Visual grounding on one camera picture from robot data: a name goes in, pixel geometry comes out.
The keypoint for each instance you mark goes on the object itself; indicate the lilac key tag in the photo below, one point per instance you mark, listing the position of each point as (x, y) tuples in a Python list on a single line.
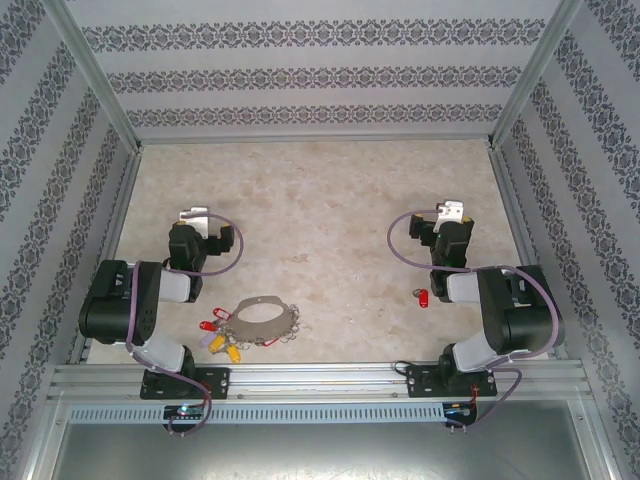
[(205, 341)]

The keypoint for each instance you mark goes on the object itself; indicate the yellow key tag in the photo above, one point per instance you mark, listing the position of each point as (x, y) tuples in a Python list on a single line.
[(234, 353), (216, 344)]

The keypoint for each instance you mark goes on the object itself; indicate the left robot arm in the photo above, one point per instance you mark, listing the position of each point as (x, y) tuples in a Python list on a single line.
[(110, 300)]

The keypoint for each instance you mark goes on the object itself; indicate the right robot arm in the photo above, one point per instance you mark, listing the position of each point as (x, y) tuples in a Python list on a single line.
[(525, 310)]

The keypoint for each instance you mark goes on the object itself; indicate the small circuit board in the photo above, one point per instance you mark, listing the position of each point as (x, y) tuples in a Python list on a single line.
[(185, 411), (457, 409)]

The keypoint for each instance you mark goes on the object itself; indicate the grey metal shelf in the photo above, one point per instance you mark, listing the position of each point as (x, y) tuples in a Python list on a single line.
[(320, 450)]

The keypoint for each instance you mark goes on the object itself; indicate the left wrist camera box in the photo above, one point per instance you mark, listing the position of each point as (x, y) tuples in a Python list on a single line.
[(196, 220)]

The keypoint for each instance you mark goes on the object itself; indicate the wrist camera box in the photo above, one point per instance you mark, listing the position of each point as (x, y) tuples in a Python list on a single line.
[(196, 220), (450, 214)]

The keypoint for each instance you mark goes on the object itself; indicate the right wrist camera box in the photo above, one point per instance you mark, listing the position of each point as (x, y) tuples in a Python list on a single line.
[(450, 214)]

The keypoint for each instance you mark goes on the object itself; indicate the aluminium frame bar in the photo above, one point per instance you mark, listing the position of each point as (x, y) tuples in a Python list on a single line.
[(122, 200), (315, 138), (511, 200)]

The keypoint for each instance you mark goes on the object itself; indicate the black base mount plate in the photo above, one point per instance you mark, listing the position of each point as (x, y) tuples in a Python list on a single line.
[(420, 382), (220, 382)]

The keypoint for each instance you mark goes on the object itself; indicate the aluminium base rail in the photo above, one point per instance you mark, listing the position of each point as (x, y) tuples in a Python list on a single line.
[(320, 382)]

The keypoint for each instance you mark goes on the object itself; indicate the aluminium frame post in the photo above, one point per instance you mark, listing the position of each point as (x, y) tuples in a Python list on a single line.
[(537, 65), (90, 65)]

